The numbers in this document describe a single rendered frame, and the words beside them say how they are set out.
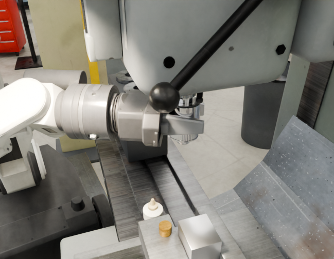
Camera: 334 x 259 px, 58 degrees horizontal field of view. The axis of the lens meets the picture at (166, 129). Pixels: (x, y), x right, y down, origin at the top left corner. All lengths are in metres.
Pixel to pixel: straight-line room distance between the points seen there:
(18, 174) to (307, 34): 1.08
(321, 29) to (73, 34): 1.90
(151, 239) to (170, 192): 0.25
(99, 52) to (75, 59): 1.83
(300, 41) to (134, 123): 0.23
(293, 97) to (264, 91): 1.52
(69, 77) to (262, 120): 2.08
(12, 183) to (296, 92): 1.02
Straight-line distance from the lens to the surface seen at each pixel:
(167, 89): 0.28
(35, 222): 1.24
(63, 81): 0.51
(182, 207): 0.74
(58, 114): 0.47
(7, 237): 1.24
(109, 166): 0.86
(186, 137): 0.45
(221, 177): 2.25
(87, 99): 0.45
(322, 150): 0.76
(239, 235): 0.61
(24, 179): 1.28
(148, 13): 0.29
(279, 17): 0.35
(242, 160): 2.44
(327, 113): 0.76
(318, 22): 0.37
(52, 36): 2.16
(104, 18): 0.36
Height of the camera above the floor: 1.46
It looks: 32 degrees down
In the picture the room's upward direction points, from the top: straight up
